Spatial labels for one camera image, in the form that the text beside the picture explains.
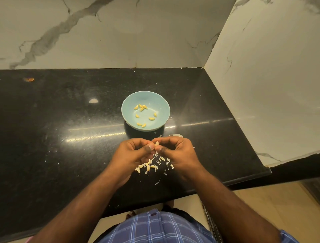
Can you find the black cabinet trim strip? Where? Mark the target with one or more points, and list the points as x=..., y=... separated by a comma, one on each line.
x=211, y=224

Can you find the pile of garlic skins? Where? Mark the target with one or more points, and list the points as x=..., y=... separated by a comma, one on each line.
x=147, y=166

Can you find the small garlic clove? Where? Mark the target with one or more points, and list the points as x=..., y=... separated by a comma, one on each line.
x=157, y=143

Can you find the person's left forearm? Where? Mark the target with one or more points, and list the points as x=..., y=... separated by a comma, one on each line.
x=75, y=218

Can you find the person's right hand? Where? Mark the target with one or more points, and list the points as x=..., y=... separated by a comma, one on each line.
x=182, y=155

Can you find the person's left foot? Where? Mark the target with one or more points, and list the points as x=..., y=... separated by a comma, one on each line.
x=132, y=214

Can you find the small orange scrap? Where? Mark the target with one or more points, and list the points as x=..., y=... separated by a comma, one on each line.
x=28, y=79

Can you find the light blue bowl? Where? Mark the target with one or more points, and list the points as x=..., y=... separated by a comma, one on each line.
x=162, y=124

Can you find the person's left hand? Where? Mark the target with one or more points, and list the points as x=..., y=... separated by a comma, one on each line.
x=126, y=160

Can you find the person's right forearm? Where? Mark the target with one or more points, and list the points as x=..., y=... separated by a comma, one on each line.
x=235, y=210

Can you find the blue plaid shirt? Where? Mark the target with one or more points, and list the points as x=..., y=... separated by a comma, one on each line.
x=157, y=231

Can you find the cluster of peeled garlic cloves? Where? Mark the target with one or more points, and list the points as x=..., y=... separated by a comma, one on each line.
x=142, y=107

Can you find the garlic peel scrap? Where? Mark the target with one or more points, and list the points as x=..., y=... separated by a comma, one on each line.
x=177, y=135

